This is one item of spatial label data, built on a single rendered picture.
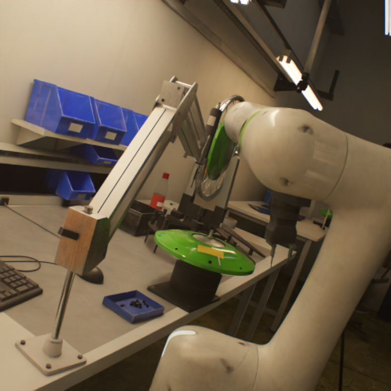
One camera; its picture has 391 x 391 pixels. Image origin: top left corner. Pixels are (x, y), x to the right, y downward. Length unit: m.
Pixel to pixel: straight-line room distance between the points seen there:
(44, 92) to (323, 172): 1.27
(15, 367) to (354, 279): 0.57
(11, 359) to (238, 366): 0.39
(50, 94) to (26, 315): 0.95
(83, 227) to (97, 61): 1.37
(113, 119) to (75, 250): 1.32
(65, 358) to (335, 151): 0.57
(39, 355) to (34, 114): 1.10
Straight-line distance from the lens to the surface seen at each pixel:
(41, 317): 0.93
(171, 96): 0.90
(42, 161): 1.69
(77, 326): 0.93
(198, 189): 1.89
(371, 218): 0.64
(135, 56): 2.21
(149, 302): 1.13
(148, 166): 0.86
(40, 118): 1.66
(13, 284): 0.98
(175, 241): 1.19
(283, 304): 3.73
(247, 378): 0.75
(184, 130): 1.07
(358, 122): 5.88
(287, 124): 0.57
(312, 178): 0.58
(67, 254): 0.71
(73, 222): 0.69
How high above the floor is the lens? 1.36
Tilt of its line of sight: 6 degrees down
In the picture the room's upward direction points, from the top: 18 degrees clockwise
